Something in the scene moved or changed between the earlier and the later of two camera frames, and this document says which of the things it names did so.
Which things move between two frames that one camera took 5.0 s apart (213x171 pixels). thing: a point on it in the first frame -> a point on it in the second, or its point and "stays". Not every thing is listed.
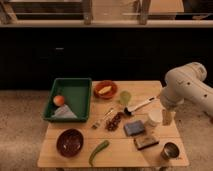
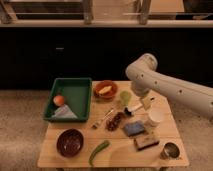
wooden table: [129, 128] stays
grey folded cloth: [64, 112] stays
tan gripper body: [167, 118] -> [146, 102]
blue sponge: [134, 128] stays
